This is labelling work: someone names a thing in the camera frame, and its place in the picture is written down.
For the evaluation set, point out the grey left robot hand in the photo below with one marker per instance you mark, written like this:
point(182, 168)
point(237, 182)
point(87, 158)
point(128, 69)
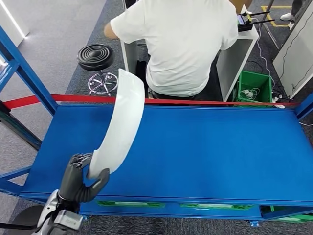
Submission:
point(73, 185)

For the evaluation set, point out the white curved body panel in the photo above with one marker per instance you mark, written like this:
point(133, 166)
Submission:
point(122, 123)

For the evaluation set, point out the blue metal shelf rack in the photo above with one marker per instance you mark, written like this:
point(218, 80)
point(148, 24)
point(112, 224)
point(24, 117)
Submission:
point(195, 155)

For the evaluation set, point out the red barrier belt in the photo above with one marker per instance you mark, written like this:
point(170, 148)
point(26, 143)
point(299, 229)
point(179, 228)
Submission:
point(78, 98)

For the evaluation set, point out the black round stool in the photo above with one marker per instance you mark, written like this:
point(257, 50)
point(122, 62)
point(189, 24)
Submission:
point(95, 56)

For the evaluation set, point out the white desk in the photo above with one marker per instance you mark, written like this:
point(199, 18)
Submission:
point(232, 65)

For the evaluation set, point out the black remote controller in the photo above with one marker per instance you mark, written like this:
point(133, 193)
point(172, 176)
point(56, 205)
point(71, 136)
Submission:
point(244, 25)

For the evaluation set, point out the white power strip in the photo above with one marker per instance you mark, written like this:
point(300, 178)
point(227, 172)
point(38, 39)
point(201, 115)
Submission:
point(278, 105)

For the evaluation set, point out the white board panel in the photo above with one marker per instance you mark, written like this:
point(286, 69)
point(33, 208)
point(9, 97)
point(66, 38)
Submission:
point(298, 58)

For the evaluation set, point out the yellow floor tape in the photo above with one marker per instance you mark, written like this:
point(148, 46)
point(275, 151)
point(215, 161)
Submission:
point(281, 6)

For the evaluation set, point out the person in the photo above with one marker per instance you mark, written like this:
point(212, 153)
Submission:
point(286, 16)

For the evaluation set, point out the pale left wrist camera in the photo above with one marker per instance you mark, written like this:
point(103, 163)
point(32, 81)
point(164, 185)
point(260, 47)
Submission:
point(68, 222)

